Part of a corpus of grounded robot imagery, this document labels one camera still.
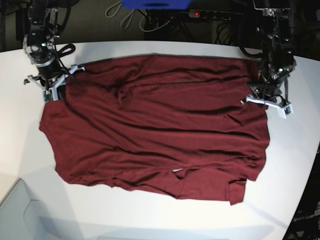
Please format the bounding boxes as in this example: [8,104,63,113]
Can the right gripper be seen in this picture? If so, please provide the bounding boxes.
[23,63,86,97]

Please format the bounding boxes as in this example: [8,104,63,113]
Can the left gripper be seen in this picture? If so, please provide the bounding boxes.
[240,81,290,112]

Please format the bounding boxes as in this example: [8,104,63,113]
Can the dark red t-shirt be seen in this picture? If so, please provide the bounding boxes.
[39,55,270,205]

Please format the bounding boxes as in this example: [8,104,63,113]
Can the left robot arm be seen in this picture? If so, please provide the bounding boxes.
[239,0,297,118]

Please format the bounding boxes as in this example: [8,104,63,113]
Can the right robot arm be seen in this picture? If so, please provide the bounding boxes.
[22,0,85,102]

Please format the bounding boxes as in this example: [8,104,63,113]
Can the black power strip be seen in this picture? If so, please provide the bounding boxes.
[188,9,244,21]

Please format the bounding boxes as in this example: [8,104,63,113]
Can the blue box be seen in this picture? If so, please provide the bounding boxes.
[121,0,191,10]

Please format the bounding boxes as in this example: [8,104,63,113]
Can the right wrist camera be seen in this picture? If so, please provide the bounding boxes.
[42,89,59,103]

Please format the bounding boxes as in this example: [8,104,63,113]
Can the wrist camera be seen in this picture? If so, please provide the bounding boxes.
[279,104,294,119]
[42,89,59,103]

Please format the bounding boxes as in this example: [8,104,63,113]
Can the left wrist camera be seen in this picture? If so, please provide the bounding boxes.
[279,104,294,119]

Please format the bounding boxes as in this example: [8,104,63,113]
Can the grey cable loops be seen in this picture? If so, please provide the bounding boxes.
[104,0,161,32]

